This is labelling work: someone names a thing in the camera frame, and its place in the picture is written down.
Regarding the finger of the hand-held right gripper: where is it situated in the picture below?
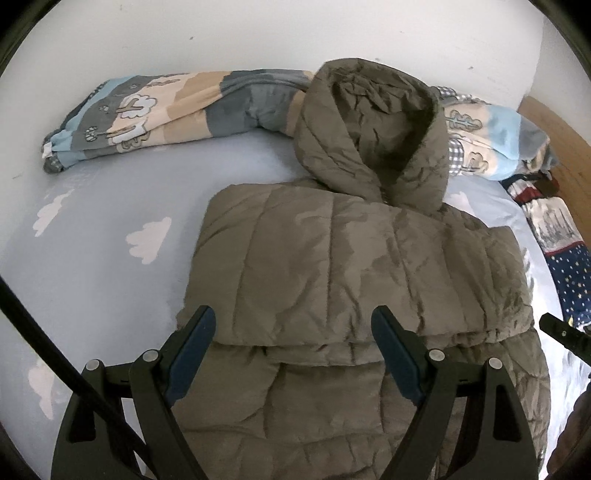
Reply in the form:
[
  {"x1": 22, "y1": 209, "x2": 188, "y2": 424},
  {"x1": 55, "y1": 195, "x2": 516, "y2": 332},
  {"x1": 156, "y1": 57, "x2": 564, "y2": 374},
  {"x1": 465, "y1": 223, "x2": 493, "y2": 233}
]
[{"x1": 539, "y1": 313, "x2": 591, "y2": 365}]

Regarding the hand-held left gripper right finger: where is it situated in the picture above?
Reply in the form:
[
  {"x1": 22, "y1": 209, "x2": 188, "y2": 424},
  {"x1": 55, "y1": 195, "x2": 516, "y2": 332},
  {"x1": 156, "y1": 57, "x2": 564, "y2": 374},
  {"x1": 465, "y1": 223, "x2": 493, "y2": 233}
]
[{"x1": 370, "y1": 305, "x2": 541, "y2": 480}]

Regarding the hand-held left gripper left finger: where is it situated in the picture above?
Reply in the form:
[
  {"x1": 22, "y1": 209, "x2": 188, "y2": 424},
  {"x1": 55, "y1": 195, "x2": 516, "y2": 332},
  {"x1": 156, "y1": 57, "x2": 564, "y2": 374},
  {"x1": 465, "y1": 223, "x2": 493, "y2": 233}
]
[{"x1": 51, "y1": 305, "x2": 217, "y2": 480}]

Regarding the olive hooded puffer jacket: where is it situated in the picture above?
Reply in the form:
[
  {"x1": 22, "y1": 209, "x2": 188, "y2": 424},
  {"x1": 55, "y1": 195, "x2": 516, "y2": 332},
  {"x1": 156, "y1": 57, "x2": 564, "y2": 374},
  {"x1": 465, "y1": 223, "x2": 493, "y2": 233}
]
[{"x1": 175, "y1": 58, "x2": 552, "y2": 480}]

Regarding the dark brown cloth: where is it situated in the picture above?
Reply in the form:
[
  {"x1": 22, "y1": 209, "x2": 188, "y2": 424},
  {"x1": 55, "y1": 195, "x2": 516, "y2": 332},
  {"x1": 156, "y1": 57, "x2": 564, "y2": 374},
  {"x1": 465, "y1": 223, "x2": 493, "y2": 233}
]
[{"x1": 547, "y1": 383, "x2": 591, "y2": 480}]

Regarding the wooden headboard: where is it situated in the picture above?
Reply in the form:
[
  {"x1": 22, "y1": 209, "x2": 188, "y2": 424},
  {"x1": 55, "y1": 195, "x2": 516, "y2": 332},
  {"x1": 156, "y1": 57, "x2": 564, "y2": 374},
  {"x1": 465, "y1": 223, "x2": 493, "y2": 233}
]
[{"x1": 517, "y1": 96, "x2": 591, "y2": 241}]

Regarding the tree print folded quilt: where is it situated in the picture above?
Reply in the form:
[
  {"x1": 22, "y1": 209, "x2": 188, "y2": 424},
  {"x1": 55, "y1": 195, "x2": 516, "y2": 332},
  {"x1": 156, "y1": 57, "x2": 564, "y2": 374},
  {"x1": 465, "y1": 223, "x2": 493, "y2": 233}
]
[{"x1": 42, "y1": 69, "x2": 557, "y2": 181}]

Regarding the black cable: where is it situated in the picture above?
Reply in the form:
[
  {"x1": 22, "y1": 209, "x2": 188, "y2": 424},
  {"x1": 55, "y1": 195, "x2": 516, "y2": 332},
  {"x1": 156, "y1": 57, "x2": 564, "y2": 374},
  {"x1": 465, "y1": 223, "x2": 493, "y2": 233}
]
[{"x1": 0, "y1": 279, "x2": 148, "y2": 467}]

